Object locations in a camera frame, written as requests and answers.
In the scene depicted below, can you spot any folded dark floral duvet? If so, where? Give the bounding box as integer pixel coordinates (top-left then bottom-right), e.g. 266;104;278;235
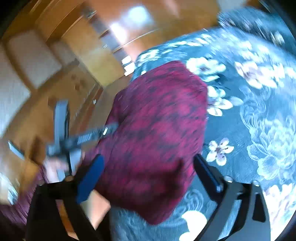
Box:
217;6;295;54

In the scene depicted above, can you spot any dark floral bed quilt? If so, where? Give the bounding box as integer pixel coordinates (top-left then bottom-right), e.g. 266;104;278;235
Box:
108;26;296;241

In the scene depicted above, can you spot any glossy wooden wardrobe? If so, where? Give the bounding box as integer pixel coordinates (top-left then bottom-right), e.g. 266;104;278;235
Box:
1;1;220;164

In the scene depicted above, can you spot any person's left hand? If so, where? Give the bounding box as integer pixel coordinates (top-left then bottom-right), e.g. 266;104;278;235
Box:
43;151;86;183

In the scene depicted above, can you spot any red black knit sweater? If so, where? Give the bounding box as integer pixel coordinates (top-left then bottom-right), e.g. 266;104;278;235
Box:
82;61;208;225

